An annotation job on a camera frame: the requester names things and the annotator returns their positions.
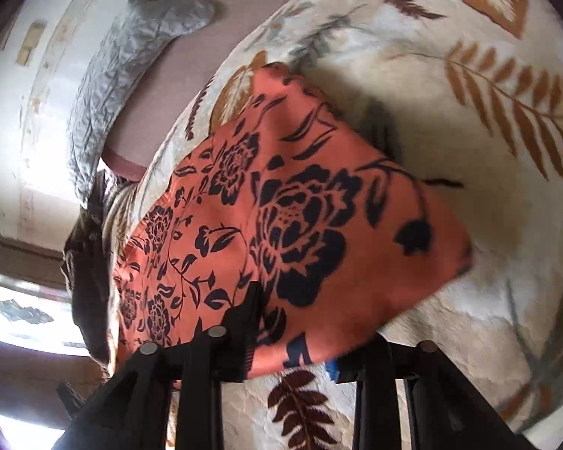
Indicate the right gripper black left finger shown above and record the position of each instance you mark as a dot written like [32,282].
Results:
[221,354]

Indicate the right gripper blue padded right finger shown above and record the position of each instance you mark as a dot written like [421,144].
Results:
[374,367]

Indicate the orange black floral garment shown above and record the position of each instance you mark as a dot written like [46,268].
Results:
[288,196]

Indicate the brown stained glass door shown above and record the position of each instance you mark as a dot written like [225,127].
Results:
[40,347]

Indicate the dark brown crumpled garment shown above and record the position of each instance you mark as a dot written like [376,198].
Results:
[85,270]

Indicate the cream leaf pattern blanket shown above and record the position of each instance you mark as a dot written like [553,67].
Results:
[467,96]

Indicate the grey quilted pillow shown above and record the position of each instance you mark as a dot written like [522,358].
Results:
[134,41]

